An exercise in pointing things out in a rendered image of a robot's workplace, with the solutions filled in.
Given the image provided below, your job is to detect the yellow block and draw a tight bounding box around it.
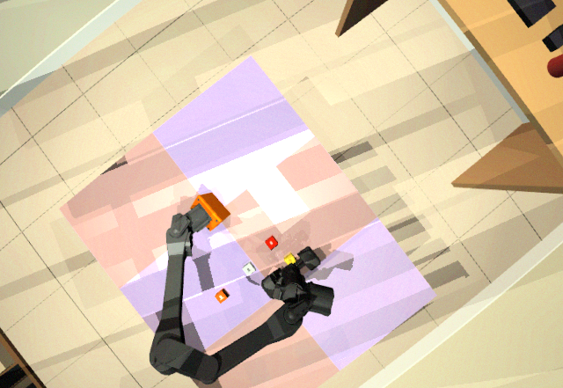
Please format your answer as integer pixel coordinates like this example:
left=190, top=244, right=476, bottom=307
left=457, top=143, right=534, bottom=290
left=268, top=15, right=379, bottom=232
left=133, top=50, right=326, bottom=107
left=284, top=253, right=296, bottom=264

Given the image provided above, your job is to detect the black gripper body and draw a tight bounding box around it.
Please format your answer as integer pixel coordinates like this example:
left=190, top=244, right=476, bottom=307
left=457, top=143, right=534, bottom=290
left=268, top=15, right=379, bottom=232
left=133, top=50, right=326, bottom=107
left=261, top=246, right=321, bottom=299

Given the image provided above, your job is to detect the white block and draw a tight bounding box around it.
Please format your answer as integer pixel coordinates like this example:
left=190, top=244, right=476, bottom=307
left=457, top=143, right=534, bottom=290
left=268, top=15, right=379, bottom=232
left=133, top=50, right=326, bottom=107
left=242, top=261, right=256, bottom=276

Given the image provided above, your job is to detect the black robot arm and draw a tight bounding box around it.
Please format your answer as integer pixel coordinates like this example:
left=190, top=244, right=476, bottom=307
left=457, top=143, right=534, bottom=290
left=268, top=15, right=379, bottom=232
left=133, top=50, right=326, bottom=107
left=150, top=203, right=334, bottom=384

